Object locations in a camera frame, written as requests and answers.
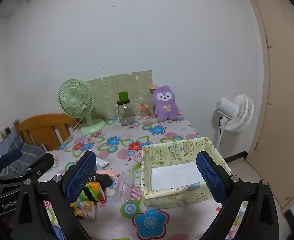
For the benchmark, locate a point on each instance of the purple plush bunny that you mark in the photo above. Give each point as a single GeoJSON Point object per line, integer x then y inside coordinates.
{"type": "Point", "coordinates": [165, 110]}

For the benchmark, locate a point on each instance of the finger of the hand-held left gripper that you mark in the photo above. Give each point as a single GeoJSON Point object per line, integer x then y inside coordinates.
{"type": "Point", "coordinates": [43, 161]}
{"type": "Point", "coordinates": [11, 157]}

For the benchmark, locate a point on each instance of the grey plaid cloth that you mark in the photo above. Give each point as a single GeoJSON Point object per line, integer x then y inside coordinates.
{"type": "Point", "coordinates": [29, 152]}

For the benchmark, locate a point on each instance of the glass jar with green lid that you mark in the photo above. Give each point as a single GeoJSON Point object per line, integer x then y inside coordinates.
{"type": "Point", "coordinates": [125, 112]}

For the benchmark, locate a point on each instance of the clear plastic packet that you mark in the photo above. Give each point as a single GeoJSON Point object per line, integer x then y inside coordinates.
{"type": "Point", "coordinates": [124, 187]}

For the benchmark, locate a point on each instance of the beige wooden door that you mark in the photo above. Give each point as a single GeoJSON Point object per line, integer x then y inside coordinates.
{"type": "Point", "coordinates": [286, 105]}

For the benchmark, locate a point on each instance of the black soft bundle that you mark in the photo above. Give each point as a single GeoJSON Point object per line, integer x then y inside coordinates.
{"type": "Point", "coordinates": [105, 180]}

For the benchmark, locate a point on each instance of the green desk fan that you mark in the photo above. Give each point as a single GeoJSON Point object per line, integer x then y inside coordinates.
{"type": "Point", "coordinates": [74, 100]}

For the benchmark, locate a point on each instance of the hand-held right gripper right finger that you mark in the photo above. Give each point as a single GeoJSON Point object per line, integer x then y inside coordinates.
{"type": "Point", "coordinates": [209, 177]}

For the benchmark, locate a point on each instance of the green patterned board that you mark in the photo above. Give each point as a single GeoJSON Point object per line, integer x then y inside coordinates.
{"type": "Point", "coordinates": [127, 85]}

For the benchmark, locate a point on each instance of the bear print packet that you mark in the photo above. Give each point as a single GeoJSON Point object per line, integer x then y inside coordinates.
{"type": "Point", "coordinates": [84, 210]}

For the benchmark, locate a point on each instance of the white rolled cloth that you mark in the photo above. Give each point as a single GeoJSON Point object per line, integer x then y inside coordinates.
{"type": "Point", "coordinates": [102, 164]}

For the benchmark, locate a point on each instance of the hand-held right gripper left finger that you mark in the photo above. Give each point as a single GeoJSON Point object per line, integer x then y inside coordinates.
{"type": "Point", "coordinates": [83, 175]}

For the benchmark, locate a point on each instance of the yellow cartoon print box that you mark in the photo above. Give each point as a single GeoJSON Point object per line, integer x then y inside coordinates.
{"type": "Point", "coordinates": [166, 197]}

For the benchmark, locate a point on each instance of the small jar with orange lid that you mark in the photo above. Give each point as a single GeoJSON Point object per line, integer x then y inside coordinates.
{"type": "Point", "coordinates": [144, 112]}

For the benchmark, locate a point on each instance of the white standing fan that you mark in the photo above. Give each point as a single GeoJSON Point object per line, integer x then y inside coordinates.
{"type": "Point", "coordinates": [239, 115]}

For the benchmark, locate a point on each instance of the green and orange packet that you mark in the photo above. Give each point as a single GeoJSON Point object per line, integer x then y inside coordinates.
{"type": "Point", "coordinates": [94, 190]}

